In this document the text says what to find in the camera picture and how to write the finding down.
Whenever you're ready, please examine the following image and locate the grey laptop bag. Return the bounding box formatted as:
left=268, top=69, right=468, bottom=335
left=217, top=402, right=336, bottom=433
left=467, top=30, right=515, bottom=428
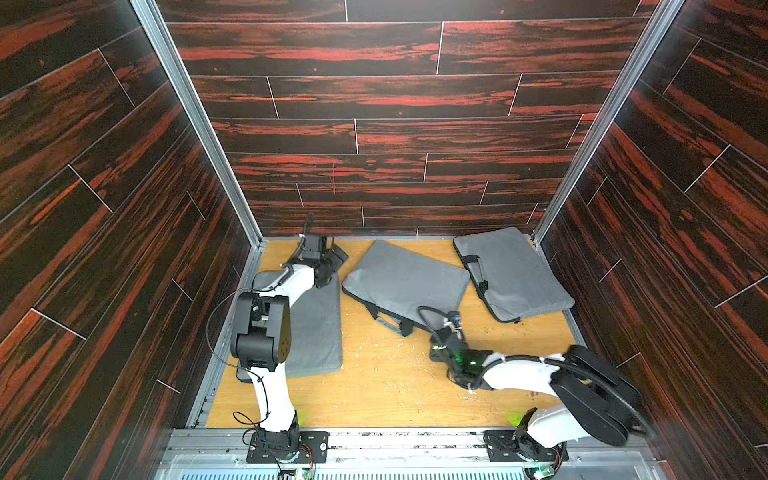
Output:
left=342, top=240, right=470, bottom=337
left=453, top=227, right=575, bottom=324
left=236, top=269, right=344, bottom=384

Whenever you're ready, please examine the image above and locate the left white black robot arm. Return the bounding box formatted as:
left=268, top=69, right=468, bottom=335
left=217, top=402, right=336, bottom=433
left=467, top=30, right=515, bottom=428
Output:
left=230, top=233, right=348, bottom=465

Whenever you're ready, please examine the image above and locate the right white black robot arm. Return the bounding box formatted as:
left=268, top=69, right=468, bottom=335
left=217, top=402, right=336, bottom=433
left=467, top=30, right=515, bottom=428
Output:
left=430, top=326, right=655, bottom=466

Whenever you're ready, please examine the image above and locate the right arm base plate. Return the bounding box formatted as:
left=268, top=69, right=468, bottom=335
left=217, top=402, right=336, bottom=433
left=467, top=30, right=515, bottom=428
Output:
left=482, top=429, right=569, bottom=464

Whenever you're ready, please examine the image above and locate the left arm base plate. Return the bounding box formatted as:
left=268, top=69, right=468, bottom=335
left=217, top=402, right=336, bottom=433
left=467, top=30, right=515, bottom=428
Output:
left=246, top=429, right=330, bottom=464

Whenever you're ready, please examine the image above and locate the aluminium front rail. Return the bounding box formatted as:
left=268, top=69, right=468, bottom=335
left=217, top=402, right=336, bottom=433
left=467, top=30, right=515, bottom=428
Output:
left=154, top=427, right=667, bottom=480

